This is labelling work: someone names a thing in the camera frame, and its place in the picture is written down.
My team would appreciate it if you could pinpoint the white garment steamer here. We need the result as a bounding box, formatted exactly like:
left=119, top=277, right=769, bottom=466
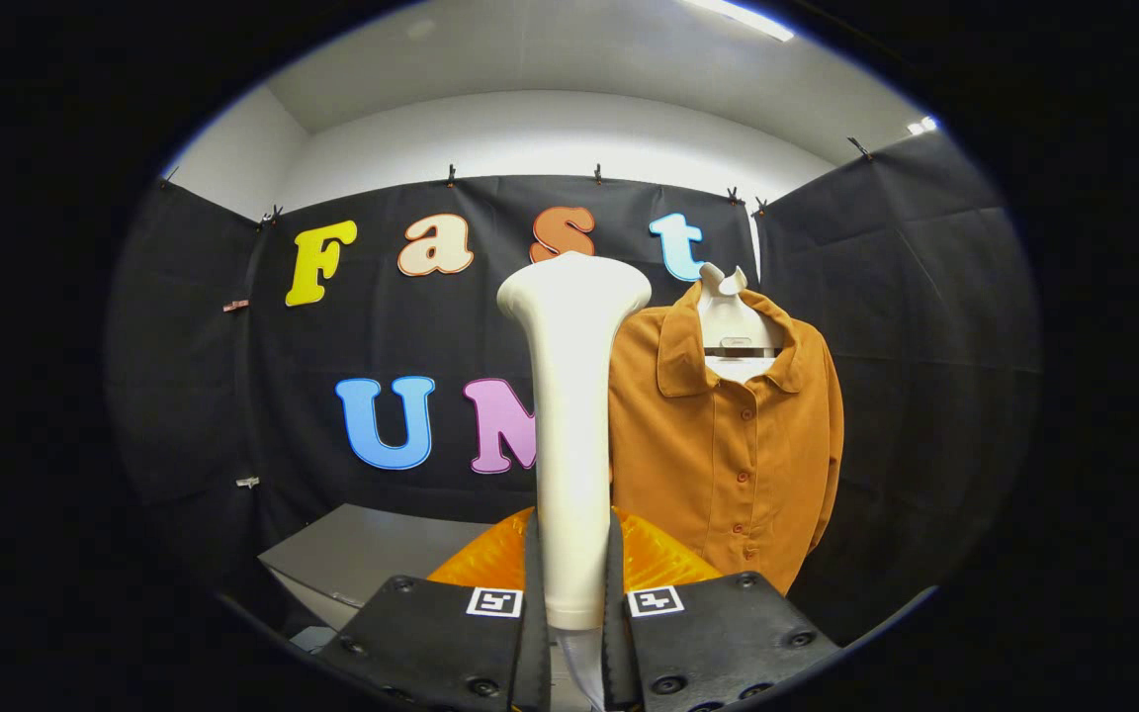
left=496, top=250, right=653, bottom=712

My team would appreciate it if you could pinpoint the orange button-up shirt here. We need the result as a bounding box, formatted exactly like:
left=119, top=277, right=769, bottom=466
left=609, top=280, right=845, bottom=596

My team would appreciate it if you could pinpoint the long ceiling light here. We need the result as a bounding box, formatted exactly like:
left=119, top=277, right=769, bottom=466
left=678, top=0, right=796, bottom=43

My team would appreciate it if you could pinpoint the white mannequin torso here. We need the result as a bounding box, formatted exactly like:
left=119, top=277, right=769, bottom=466
left=695, top=262, right=786, bottom=387

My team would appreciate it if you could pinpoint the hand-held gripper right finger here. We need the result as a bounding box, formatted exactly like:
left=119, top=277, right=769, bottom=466
left=601, top=506, right=842, bottom=712

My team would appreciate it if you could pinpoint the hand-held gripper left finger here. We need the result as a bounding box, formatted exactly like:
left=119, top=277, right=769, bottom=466
left=317, top=506, right=553, bottom=712

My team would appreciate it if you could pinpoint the row of black clips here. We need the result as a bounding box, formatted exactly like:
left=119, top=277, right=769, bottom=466
left=156, top=136, right=875, bottom=228

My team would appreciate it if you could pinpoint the grey cabinet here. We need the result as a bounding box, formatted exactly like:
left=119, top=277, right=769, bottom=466
left=258, top=502, right=496, bottom=634

